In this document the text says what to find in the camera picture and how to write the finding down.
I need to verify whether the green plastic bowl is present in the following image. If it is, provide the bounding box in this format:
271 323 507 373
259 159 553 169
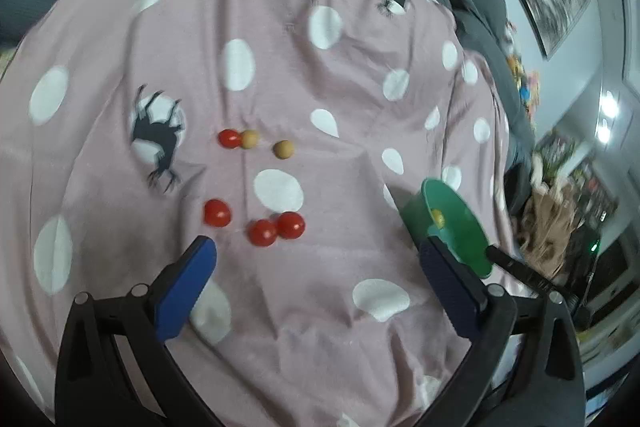
401 178 494 279

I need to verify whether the pile of colourful plush toys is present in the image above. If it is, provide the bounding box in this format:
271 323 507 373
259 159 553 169
502 22 543 118

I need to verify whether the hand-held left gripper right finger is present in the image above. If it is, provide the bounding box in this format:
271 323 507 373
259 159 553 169
419 237 586 427

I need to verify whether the brown fleece robe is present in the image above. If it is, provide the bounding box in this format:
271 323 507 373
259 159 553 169
515 187 576 278

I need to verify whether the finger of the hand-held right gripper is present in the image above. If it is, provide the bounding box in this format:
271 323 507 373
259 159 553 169
486 246 592 325

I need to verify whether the pink polka dot blanket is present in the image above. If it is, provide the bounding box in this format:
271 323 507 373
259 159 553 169
0 0 516 427

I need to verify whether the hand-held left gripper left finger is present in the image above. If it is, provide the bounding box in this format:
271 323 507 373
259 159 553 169
55 235 219 427

